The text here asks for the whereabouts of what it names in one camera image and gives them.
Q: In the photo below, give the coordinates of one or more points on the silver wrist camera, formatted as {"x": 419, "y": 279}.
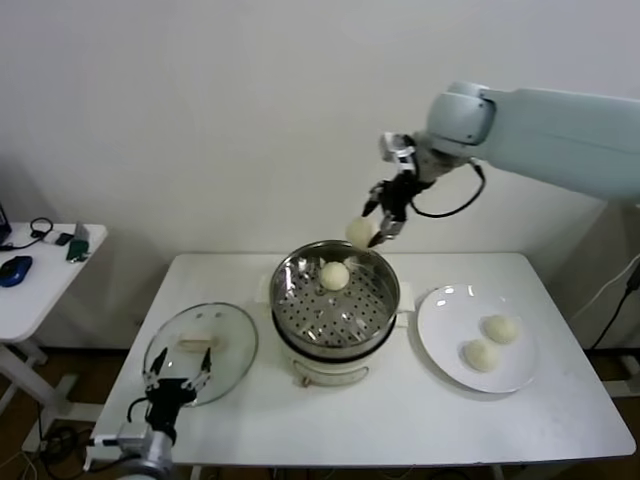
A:
{"x": 395, "y": 146}
{"x": 134, "y": 436}

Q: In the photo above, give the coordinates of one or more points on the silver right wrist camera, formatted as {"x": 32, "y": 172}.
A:
{"x": 395, "y": 146}

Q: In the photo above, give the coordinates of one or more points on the dark green small object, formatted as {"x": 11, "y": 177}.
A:
{"x": 78, "y": 250}

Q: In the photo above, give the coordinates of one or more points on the white steamed baozi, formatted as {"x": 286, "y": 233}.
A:
{"x": 334, "y": 276}
{"x": 500, "y": 329}
{"x": 480, "y": 356}
{"x": 360, "y": 231}

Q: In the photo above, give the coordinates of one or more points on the white side table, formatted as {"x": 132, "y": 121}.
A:
{"x": 45, "y": 290}

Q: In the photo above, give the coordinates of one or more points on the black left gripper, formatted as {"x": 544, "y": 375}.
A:
{"x": 165, "y": 400}

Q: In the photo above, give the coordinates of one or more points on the round glass pot lid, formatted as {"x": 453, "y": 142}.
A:
{"x": 230, "y": 360}

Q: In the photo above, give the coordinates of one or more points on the grey flat object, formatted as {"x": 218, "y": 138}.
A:
{"x": 81, "y": 231}

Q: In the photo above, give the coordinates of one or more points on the white metal stand leg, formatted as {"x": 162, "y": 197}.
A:
{"x": 625, "y": 387}

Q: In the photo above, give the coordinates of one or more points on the small white adapter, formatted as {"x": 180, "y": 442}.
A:
{"x": 50, "y": 238}

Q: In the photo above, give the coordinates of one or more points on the white round plate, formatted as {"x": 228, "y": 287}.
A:
{"x": 520, "y": 360}

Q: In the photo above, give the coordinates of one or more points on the stainless steel steamer basket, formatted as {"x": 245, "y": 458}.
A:
{"x": 290, "y": 295}

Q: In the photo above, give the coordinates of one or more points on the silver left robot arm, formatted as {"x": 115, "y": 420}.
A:
{"x": 155, "y": 457}

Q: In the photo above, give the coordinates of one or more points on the white electric cooker pot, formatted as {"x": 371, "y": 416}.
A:
{"x": 330, "y": 372}

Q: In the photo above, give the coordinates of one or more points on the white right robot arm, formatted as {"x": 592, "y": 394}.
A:
{"x": 550, "y": 130}

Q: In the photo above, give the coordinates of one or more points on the blue computer mouse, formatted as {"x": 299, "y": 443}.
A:
{"x": 15, "y": 271}

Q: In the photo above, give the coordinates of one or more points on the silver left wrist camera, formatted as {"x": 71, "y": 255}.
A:
{"x": 134, "y": 436}

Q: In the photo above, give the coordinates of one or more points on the small black device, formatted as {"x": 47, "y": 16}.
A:
{"x": 64, "y": 239}

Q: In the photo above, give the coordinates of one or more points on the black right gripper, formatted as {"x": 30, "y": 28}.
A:
{"x": 400, "y": 192}

